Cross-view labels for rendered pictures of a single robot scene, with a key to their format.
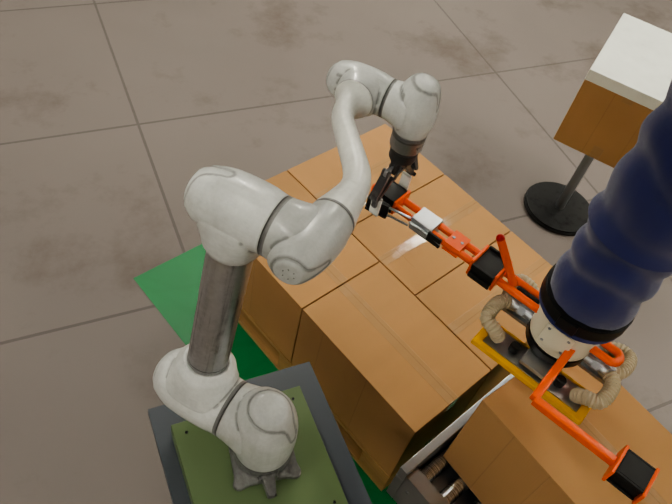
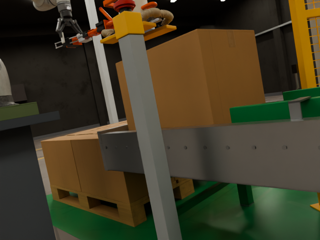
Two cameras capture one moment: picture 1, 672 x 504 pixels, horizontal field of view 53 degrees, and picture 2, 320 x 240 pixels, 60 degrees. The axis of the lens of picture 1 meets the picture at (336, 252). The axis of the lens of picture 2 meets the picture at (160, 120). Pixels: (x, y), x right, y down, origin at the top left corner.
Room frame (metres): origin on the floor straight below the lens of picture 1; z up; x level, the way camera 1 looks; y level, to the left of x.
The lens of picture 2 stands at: (-0.50, -0.90, 0.72)
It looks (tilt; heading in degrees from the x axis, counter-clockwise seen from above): 4 degrees down; 9
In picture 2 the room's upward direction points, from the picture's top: 11 degrees counter-clockwise
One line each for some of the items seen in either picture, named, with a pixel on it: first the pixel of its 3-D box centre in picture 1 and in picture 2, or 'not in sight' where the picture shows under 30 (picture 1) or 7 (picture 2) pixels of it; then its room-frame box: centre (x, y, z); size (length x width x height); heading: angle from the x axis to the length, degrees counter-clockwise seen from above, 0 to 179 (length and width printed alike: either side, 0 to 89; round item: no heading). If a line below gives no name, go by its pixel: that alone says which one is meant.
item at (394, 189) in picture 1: (390, 195); (73, 42); (1.40, -0.11, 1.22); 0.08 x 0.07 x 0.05; 60
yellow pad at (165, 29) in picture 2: not in sight; (148, 33); (1.18, -0.68, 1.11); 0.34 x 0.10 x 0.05; 60
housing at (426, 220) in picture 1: (425, 224); (85, 37); (1.33, -0.23, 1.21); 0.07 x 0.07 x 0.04; 60
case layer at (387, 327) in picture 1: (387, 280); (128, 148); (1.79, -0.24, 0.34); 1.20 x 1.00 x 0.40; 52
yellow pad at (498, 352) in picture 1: (535, 366); (126, 30); (1.01, -0.58, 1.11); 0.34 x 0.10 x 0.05; 60
